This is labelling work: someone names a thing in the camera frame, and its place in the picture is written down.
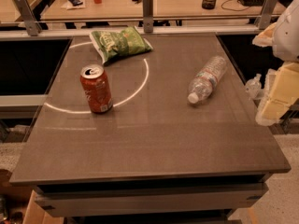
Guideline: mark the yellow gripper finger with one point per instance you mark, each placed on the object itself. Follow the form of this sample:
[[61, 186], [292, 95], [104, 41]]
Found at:
[[281, 91], [264, 38]]

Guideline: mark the clear plastic water bottle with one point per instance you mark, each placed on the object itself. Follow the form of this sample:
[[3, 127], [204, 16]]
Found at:
[[206, 80]]

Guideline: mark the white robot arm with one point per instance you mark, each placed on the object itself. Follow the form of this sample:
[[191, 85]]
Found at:
[[285, 41]]

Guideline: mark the small clear bottle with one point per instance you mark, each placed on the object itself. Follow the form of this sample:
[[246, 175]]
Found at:
[[253, 86]]

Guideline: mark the black mesh cup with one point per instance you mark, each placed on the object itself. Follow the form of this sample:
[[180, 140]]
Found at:
[[208, 4]]

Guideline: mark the wooden background desk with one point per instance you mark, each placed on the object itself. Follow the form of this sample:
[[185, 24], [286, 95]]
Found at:
[[126, 10]]

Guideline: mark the green chip bag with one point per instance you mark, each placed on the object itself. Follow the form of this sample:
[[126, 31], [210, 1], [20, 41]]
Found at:
[[112, 45]]

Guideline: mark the red soda can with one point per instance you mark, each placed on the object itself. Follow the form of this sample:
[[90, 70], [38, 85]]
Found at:
[[94, 81]]

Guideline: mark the right metal rail bracket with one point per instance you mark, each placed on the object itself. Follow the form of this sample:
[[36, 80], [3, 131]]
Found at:
[[263, 20]]

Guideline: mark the metal rail bracket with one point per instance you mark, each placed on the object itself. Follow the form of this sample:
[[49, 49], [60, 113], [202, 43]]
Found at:
[[31, 24], [148, 16], [263, 20]]

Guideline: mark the middle metal rail bracket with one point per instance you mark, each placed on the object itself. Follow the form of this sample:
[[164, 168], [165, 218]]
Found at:
[[148, 16]]

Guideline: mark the left metal rail bracket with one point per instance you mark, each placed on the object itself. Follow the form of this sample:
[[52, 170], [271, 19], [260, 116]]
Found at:
[[31, 24]]

